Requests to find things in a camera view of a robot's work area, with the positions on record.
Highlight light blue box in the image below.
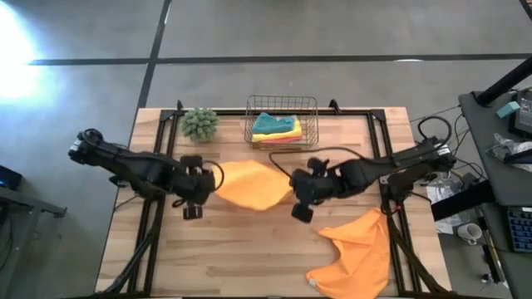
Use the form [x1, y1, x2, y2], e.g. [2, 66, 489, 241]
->
[495, 100, 521, 120]

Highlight orange microfiber towel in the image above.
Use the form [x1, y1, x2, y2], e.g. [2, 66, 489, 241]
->
[306, 207, 392, 299]
[214, 159, 294, 212]

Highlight pink microfiber towel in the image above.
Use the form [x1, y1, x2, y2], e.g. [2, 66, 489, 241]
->
[260, 135, 304, 145]

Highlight black box device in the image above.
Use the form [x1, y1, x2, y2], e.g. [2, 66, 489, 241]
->
[0, 164, 24, 191]

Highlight wire basket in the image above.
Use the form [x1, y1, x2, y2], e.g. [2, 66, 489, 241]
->
[244, 95, 320, 152]

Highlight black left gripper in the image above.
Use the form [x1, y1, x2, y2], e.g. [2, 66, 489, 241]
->
[178, 155, 217, 220]

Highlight artificial green potted plant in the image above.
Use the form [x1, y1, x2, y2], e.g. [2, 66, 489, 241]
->
[180, 107, 220, 142]

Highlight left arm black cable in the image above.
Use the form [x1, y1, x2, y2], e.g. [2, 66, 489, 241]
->
[203, 159, 226, 193]

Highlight dark desk device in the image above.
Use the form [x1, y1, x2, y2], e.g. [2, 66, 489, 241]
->
[514, 87, 532, 136]

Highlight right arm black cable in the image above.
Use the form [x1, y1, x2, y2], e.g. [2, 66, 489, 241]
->
[268, 145, 367, 180]

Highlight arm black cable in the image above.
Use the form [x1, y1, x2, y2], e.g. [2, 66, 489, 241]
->
[203, 159, 226, 193]
[268, 145, 367, 180]

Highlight black metal table frame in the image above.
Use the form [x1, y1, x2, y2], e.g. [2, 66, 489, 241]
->
[97, 99, 458, 299]

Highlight grey metal stand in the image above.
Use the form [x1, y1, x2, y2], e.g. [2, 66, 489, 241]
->
[0, 186, 67, 299]

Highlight dark keyboard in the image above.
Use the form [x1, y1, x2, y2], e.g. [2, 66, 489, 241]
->
[505, 206, 532, 254]

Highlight yellow microfiber towel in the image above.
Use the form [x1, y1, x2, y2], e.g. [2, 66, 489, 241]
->
[251, 119, 303, 144]

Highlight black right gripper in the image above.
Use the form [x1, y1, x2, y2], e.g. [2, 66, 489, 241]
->
[290, 157, 346, 224]

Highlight tangled black floor cables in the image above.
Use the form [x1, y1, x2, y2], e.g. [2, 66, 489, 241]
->
[409, 105, 498, 186]

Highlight black pole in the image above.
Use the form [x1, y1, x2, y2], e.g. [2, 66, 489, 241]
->
[475, 56, 532, 107]

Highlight grey side desk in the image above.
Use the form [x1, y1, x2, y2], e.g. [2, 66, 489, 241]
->
[458, 89, 532, 299]

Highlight teal microfiber towel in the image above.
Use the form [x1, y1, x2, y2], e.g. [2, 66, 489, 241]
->
[251, 111, 297, 135]

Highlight crumpled clear plastic bag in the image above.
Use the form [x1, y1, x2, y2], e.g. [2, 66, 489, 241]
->
[485, 132, 532, 164]

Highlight white mug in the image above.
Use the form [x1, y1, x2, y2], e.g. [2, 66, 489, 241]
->
[456, 223, 484, 246]

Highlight white bag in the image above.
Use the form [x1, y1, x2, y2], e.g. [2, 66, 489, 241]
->
[427, 180, 471, 234]

